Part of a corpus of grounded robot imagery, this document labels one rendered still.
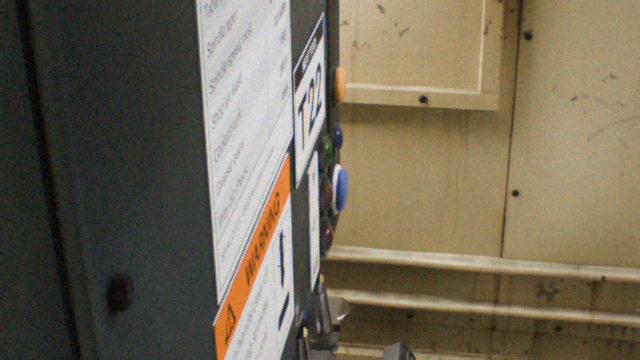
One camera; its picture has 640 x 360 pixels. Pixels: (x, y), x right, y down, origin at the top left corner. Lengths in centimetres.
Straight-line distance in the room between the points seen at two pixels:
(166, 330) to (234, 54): 12
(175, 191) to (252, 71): 11
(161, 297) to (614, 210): 124
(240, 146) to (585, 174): 111
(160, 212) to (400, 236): 125
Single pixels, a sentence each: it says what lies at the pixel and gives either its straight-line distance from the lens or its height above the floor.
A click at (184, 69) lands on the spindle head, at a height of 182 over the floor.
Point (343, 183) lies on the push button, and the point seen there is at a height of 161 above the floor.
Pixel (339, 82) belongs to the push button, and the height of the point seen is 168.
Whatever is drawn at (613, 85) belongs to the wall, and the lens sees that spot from 146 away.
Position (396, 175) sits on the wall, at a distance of 152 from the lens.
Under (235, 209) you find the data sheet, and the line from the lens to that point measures 43.
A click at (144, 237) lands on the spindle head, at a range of 32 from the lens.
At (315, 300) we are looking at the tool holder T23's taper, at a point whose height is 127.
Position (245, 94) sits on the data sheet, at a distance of 43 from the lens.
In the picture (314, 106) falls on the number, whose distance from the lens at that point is 61.
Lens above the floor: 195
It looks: 28 degrees down
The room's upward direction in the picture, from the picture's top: 1 degrees counter-clockwise
